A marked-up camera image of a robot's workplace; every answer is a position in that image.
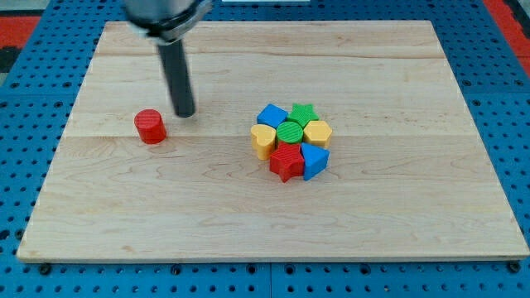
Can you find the red star block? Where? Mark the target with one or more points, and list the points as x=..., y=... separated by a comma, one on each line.
x=287, y=161

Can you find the yellow hexagon block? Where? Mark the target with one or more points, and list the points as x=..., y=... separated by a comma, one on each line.
x=317, y=133

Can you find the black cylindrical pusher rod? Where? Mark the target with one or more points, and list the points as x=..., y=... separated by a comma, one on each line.
x=174, y=64

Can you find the light wooden board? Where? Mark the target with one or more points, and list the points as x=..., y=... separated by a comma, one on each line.
x=408, y=178

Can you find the red cylinder block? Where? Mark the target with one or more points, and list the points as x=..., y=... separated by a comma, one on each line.
x=150, y=126

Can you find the blue cube block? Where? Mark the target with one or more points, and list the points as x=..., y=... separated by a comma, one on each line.
x=272, y=116

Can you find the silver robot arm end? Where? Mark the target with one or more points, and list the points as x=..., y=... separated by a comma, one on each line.
x=165, y=21

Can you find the green star block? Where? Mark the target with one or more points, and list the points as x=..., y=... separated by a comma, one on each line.
x=302, y=114

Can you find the green cylinder block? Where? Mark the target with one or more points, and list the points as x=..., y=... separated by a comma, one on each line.
x=289, y=132

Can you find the yellow heart block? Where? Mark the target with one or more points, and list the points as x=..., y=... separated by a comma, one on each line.
x=263, y=139

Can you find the blue triangle block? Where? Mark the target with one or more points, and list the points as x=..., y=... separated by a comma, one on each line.
x=316, y=159

